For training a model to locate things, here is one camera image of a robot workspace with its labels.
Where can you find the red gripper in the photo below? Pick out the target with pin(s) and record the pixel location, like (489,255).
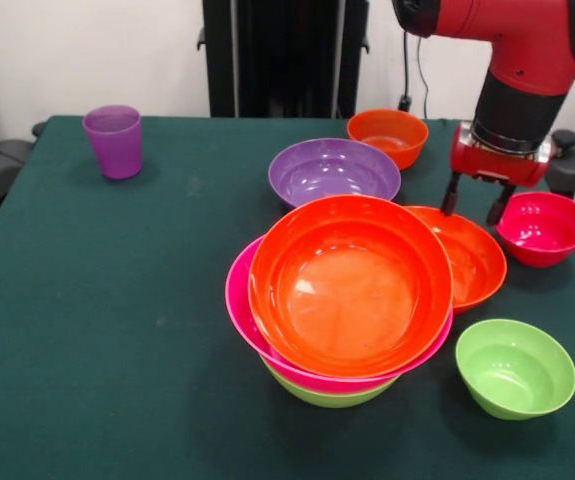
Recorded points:
(497,167)

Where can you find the large orange bowl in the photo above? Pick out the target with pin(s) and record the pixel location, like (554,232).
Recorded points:
(352,300)
(477,260)

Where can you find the small red bowl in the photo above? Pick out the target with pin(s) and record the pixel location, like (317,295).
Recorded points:
(542,235)

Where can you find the purple bowl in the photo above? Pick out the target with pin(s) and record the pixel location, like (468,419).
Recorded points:
(332,170)

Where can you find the large green bowl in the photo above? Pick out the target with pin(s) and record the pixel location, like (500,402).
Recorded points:
(332,397)

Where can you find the large pink bowl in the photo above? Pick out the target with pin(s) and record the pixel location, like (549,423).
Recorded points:
(239,300)

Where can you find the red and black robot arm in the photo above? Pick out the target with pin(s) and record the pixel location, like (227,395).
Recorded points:
(527,30)

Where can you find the small orange bowl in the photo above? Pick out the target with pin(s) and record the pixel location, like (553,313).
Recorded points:
(387,135)

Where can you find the small green bowl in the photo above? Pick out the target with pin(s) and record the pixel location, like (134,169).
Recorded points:
(514,370)

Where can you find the purple cup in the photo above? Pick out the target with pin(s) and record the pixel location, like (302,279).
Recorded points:
(114,145)

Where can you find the dark green tablecloth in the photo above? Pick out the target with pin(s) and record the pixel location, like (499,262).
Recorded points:
(117,325)

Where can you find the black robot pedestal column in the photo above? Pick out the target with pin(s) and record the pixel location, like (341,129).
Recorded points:
(277,60)

